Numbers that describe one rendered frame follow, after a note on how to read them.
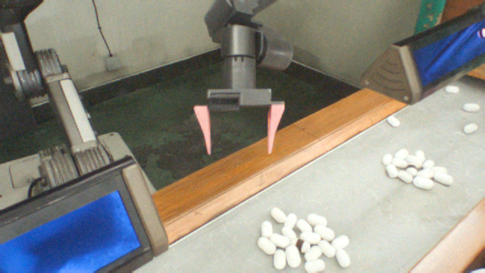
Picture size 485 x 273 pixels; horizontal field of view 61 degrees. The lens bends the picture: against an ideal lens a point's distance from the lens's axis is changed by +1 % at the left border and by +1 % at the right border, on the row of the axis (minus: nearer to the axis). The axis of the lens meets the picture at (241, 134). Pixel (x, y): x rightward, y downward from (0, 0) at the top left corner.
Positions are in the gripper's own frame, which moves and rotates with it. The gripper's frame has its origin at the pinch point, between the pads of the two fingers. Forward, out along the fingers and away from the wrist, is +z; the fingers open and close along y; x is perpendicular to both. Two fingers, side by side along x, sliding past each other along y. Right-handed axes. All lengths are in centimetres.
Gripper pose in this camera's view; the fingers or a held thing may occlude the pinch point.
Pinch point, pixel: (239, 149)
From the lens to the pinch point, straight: 66.2
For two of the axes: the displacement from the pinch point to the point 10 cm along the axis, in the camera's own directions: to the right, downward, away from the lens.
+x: 0.2, -1.0, -9.9
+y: -10.0, 0.1, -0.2
